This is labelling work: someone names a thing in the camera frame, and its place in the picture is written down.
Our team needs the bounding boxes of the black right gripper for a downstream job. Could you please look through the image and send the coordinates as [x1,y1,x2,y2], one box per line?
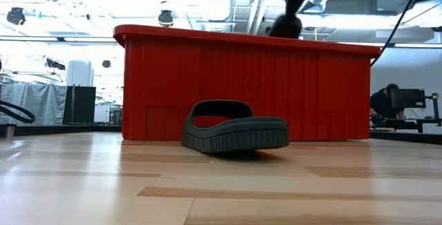
[268,13,303,40]

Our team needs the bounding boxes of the dark grey rubber slide sandal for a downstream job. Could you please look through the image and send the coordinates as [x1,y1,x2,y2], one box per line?
[181,99,290,155]

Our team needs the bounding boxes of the red plastic bin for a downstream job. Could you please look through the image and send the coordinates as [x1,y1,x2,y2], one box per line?
[113,23,382,141]

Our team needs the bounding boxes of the black ceiling spotlight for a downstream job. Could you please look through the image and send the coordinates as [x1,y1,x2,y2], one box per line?
[6,6,27,26]
[157,10,174,28]

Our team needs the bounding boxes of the person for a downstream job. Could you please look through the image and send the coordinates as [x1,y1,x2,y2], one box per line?
[369,83,405,121]

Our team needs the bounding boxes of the black monitor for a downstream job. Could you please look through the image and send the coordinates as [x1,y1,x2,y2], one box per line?
[390,88,427,109]

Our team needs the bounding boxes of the black workbench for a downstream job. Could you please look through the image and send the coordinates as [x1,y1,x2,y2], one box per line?
[371,117,442,134]

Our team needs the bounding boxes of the white cylindrical tank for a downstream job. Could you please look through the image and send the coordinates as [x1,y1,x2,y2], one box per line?
[67,59,94,87]

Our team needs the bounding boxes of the black cabinet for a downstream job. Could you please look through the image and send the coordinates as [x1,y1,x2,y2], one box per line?
[62,86,97,126]

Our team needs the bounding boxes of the black hanging ceiling device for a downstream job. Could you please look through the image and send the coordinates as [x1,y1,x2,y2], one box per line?
[46,57,66,71]

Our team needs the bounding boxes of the grey curtain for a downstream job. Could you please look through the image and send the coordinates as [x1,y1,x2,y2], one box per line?
[0,82,68,126]

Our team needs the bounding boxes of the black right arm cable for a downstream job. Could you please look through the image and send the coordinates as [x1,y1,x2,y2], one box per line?
[369,0,426,68]

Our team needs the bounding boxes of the black table border rail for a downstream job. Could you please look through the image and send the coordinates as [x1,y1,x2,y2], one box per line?
[369,130,442,146]
[0,124,122,138]

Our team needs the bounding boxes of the black looped cable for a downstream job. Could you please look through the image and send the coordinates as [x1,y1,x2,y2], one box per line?
[0,99,37,124]

